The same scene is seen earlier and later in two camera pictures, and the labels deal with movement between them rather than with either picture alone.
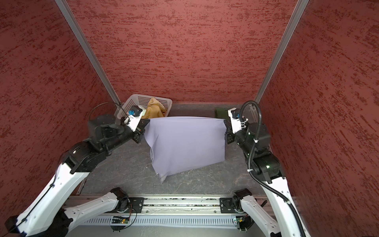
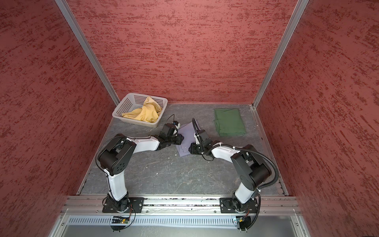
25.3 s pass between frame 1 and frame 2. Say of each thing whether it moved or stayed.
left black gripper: moved
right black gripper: moved
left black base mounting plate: stayed
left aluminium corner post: stayed
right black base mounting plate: stayed
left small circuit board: stayed
